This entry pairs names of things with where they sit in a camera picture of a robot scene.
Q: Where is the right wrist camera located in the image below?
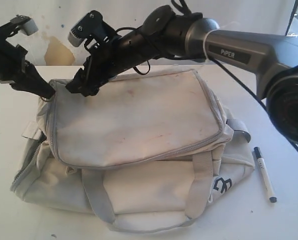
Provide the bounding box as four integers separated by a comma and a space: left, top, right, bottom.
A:
67, 10, 106, 48

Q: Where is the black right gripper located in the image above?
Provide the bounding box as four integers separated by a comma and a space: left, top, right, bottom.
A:
65, 37, 139, 97

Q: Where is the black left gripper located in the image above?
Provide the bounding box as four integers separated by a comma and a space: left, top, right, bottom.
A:
0, 36, 56, 99

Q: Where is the white canvas duffel bag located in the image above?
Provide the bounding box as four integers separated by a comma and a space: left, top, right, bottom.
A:
10, 68, 255, 233

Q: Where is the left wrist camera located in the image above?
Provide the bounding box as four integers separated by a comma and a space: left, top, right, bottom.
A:
9, 15, 39, 37

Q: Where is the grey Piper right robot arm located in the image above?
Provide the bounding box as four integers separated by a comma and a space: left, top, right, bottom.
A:
66, 3, 298, 144

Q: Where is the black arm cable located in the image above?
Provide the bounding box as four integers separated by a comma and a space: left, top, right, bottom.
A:
213, 58, 298, 166

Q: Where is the white marker with black cap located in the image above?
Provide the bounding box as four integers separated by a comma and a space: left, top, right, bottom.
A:
253, 146, 277, 204

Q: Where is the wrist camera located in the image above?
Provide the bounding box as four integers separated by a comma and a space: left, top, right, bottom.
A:
67, 10, 106, 48
9, 15, 39, 37

